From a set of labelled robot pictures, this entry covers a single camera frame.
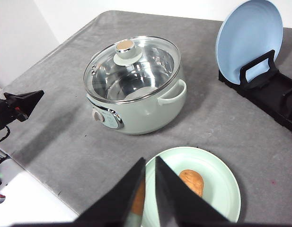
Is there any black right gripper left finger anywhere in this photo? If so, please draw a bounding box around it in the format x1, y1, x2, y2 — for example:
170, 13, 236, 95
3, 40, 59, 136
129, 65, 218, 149
9, 158, 146, 227

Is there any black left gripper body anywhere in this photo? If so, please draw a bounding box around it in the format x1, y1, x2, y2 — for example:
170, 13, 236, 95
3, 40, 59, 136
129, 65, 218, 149
0, 99, 28, 130

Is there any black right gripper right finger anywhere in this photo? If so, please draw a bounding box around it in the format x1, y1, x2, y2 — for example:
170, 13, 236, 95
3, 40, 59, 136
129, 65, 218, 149
155, 156, 292, 227

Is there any brown potato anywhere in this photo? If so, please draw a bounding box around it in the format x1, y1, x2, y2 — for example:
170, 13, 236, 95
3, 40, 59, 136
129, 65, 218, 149
131, 169, 204, 216

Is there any green plate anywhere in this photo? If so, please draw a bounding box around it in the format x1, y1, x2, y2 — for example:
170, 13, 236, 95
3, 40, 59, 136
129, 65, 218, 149
142, 147, 241, 227

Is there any glass steamer lid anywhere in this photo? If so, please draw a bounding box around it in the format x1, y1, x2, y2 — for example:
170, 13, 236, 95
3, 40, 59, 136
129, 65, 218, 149
83, 36, 181, 103

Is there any green electric steamer pot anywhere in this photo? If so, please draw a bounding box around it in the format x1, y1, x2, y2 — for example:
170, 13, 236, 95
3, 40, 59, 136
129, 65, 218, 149
86, 68, 187, 135

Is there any black plate rack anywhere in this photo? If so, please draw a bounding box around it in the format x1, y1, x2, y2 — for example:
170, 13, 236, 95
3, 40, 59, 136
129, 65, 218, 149
219, 50, 292, 133

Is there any blue plate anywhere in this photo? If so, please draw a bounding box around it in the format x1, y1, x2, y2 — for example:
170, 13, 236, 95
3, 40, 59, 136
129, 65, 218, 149
215, 0, 283, 84

